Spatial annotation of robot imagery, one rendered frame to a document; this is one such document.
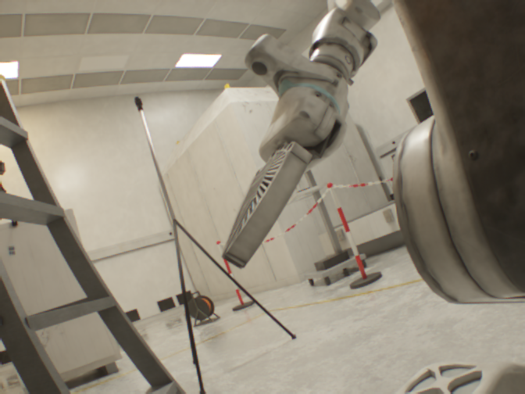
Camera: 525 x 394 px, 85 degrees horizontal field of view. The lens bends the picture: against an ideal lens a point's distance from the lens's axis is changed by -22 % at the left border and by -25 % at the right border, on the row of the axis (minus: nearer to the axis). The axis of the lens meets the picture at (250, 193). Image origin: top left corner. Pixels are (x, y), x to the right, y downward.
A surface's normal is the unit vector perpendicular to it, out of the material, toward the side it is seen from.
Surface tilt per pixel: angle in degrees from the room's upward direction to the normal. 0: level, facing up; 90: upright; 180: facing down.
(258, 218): 104
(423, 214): 78
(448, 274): 118
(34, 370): 87
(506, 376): 72
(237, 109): 90
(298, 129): 130
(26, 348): 87
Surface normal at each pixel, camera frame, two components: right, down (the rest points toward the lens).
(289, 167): 0.34, -0.16
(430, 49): -0.90, -0.10
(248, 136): 0.54, -0.34
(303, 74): -0.41, 0.77
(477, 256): -0.71, 0.51
